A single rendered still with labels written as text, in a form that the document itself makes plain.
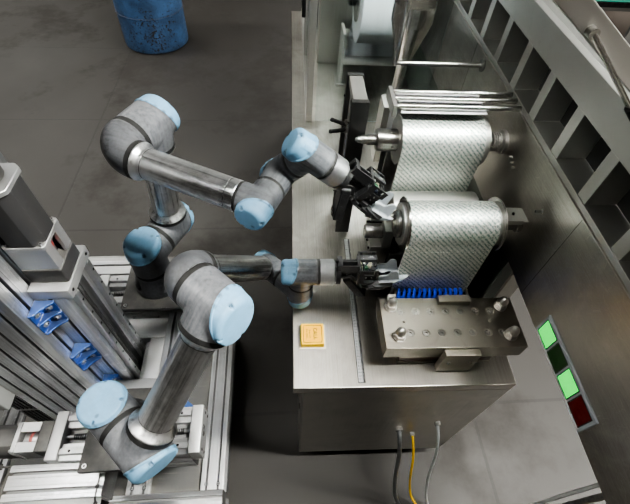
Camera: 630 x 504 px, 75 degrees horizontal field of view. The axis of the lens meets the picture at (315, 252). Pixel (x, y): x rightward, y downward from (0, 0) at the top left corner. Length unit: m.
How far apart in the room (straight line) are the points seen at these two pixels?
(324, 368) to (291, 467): 0.91
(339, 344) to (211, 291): 0.55
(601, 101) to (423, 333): 0.68
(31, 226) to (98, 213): 2.12
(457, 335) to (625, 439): 0.44
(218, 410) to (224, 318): 1.13
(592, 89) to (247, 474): 1.87
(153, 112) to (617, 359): 1.16
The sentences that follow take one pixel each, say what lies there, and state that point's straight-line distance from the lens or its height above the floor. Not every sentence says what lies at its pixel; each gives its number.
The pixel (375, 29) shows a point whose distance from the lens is 1.88.
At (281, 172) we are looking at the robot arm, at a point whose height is 1.43.
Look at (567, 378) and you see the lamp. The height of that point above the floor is 1.19.
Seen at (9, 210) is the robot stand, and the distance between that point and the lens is 0.95.
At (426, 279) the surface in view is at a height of 1.07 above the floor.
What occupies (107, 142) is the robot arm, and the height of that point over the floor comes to 1.44.
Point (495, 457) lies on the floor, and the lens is 2.31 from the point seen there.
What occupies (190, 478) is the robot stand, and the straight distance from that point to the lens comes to 1.92.
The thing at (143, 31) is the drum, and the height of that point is 0.22.
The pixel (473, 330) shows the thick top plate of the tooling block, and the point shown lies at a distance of 1.27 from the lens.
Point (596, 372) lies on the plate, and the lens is 1.05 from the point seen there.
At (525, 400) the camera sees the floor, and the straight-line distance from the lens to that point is 2.47.
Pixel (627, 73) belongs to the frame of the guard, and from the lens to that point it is 0.75.
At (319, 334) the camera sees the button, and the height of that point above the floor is 0.92.
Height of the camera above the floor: 2.06
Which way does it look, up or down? 52 degrees down
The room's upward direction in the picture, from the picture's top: 4 degrees clockwise
